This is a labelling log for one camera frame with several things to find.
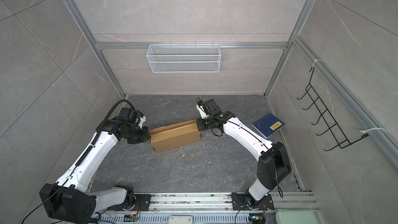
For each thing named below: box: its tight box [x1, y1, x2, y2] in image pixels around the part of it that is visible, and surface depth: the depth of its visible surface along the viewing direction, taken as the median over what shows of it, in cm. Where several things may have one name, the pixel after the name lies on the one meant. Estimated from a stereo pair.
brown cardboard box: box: [149, 119, 202, 153], surface depth 81 cm
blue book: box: [251, 113, 286, 138], surface depth 105 cm
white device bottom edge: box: [168, 215, 193, 224], surface depth 69 cm
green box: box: [275, 210, 320, 224], surface depth 70 cm
